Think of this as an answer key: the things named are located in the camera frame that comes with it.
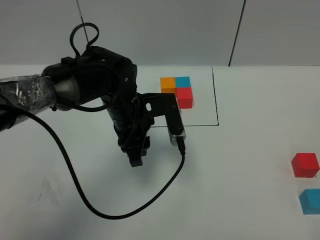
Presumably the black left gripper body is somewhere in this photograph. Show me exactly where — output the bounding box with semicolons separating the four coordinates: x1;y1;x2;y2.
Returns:
106;92;154;153

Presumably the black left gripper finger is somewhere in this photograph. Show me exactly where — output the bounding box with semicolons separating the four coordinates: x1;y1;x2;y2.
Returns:
126;140;143;167

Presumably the red cube block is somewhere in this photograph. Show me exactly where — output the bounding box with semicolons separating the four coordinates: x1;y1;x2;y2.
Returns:
291;152;320;178

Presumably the blue cube block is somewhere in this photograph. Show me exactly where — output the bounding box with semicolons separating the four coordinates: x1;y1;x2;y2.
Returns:
299;188;320;215

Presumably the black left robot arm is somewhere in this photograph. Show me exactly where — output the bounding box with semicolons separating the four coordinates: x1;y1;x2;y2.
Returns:
0;46;151;167

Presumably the orange template cube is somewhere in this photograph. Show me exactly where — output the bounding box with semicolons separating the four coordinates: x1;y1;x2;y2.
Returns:
160;77;176;94

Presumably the red template cube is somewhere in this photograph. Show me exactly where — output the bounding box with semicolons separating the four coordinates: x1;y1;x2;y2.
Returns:
176;87;193;109

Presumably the blue template cube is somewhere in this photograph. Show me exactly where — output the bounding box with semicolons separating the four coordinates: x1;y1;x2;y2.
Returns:
175;76;191;88

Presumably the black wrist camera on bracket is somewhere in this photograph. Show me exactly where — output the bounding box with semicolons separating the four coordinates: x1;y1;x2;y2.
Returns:
141;93;186;149

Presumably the black camera cable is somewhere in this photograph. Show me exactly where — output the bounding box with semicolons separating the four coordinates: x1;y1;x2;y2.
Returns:
0;22;187;220

